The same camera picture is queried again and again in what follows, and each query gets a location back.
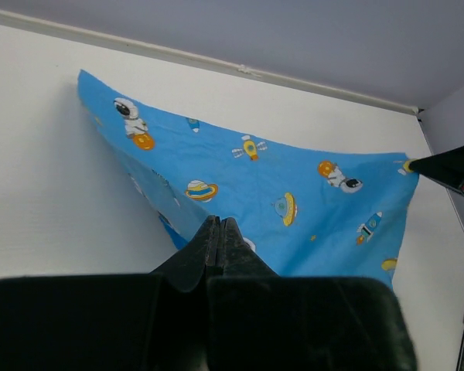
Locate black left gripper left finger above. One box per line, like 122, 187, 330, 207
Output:
150, 216, 219, 293

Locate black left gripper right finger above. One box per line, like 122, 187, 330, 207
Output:
219, 218, 278, 277

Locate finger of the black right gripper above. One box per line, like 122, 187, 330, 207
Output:
408, 145, 464, 197

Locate blue space-print cloth placemat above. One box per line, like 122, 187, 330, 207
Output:
77, 71, 418, 284

